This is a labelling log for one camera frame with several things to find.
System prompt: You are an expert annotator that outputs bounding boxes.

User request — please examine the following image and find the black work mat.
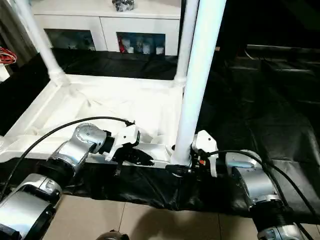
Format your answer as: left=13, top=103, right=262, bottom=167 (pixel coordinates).
left=0, top=46, right=320, bottom=226

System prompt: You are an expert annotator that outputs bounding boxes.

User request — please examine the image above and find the gray metal parts pile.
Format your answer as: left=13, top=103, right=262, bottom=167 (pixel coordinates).
left=112, top=0, right=136, bottom=13

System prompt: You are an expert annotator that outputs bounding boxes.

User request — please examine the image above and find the white plastic table leg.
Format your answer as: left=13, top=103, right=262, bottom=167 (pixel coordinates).
left=173, top=0, right=200, bottom=88
left=14, top=0, right=70, bottom=87
left=170, top=0, right=227, bottom=167

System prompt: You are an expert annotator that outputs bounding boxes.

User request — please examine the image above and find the red cable bundle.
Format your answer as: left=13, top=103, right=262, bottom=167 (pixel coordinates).
left=0, top=47, right=18, bottom=66

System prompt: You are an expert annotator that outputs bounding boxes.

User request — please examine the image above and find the white plastic table top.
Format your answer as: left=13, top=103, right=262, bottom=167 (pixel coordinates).
left=0, top=74, right=187, bottom=168

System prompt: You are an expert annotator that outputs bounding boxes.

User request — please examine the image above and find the white glass-door cabinet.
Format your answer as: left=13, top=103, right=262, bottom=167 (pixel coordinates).
left=31, top=0, right=182, bottom=56

